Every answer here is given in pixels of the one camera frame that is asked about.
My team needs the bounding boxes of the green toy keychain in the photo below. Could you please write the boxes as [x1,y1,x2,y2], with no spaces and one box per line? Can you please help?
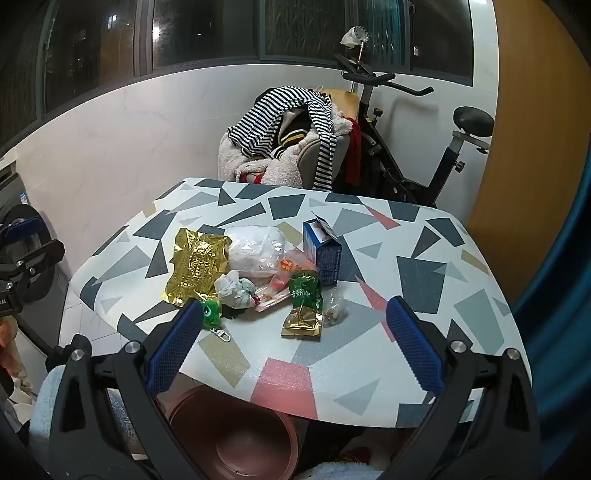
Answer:
[201,298,232,343]

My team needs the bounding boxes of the pink trash bin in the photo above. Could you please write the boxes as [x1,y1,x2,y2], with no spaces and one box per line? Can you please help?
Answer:
[167,385,301,480]

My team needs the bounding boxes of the geometric patterned tablecloth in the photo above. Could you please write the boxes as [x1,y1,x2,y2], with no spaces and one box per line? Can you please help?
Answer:
[69,178,532,428]

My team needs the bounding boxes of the small gold packet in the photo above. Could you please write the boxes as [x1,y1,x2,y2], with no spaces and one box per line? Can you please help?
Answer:
[280,305,322,341]

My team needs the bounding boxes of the white cloth on bike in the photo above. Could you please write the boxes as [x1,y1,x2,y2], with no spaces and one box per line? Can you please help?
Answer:
[341,27,369,48]

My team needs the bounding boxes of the dark glass window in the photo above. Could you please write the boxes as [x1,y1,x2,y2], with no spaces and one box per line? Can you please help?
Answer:
[0,0,475,148]

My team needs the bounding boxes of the white fleece coat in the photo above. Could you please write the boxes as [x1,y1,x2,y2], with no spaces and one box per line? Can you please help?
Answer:
[218,106,352,185]

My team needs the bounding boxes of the black exercise bike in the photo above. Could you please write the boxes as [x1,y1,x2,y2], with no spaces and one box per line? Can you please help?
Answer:
[333,25,496,208]

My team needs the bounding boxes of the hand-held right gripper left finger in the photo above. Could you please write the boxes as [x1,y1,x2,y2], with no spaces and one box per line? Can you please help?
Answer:
[48,298,206,480]

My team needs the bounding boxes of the clear wrapper with orange print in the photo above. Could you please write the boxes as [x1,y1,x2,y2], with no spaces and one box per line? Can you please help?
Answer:
[272,251,319,296]

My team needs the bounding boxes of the green snack packet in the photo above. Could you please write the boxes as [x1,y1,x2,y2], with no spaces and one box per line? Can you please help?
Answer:
[288,270,322,311]

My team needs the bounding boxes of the gold foil bag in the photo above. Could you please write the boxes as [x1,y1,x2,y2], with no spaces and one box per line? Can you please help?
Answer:
[164,227,232,309]

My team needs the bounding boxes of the light blue fleece pants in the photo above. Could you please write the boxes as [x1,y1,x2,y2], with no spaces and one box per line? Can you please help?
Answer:
[25,364,384,480]

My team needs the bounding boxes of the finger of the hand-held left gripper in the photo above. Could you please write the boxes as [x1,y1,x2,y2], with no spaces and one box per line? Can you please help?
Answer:
[0,216,45,241]
[0,239,66,289]

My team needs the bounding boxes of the clear bag with white contents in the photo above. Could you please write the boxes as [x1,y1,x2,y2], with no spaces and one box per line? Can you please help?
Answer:
[226,225,305,280]

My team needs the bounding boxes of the dark jacket with yellow stripes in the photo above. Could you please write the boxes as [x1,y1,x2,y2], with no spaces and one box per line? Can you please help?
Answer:
[276,108,320,149]

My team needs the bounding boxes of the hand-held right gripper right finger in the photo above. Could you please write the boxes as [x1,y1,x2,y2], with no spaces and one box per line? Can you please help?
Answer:
[385,295,543,480]

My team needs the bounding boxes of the person's left hand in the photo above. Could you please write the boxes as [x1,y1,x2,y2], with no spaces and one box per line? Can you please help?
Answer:
[0,319,21,386]

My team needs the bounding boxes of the small clear plastic bag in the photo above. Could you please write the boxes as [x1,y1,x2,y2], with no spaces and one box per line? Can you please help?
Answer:
[322,286,347,328]

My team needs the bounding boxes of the white knotted plastic bag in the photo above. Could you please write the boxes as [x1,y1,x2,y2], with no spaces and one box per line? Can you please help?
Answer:
[215,270,257,309]

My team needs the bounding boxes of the grey washing machine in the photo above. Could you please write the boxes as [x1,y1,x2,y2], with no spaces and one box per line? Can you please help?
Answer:
[0,157,77,361]

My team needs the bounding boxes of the blue carton box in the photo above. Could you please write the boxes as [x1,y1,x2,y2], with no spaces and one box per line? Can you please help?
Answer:
[302,211,343,288]

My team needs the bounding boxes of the wooden chair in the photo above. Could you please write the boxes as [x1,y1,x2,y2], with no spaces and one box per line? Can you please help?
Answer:
[217,88,361,190]

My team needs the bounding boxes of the red garment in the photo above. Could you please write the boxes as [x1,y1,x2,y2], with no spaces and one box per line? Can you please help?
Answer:
[345,117,365,185]

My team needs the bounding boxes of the black white striped shirt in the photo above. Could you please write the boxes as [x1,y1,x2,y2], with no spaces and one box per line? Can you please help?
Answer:
[227,85,340,192]

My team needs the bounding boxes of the wooden door panel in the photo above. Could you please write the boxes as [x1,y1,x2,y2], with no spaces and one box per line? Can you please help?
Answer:
[466,0,591,308]

